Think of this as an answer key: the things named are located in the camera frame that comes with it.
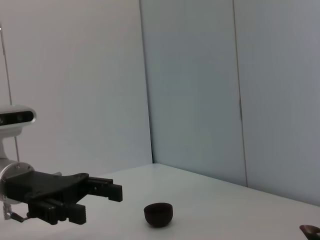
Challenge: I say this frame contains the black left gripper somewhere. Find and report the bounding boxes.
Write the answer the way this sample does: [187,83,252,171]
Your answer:
[4,171,123,226]

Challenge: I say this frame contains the small dark teacup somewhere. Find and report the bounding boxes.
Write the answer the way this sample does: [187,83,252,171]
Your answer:
[143,202,174,228]

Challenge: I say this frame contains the black round teapot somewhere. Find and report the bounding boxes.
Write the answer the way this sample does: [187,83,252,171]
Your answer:
[299,224,320,240]

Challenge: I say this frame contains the left gripper connector cable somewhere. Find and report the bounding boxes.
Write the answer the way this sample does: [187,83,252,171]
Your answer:
[1,202,30,223]

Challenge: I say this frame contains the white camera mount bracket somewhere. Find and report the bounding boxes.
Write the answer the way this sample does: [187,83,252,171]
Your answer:
[0,124,25,163]

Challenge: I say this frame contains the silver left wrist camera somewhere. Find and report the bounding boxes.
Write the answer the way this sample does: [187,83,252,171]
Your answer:
[0,104,37,131]

